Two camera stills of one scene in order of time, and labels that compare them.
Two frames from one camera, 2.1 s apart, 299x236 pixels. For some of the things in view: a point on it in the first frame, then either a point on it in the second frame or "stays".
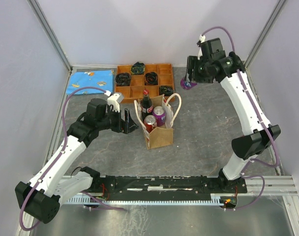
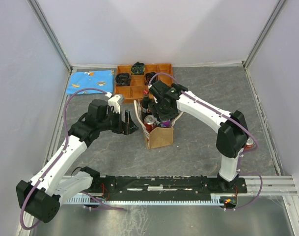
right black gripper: [192, 63] -> [154, 108]
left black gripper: [125, 127] stays
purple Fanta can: [186, 85] -> [165, 124]
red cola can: [150, 121] stays
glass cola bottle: [147, 107] stays
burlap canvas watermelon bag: [160, 136] stays
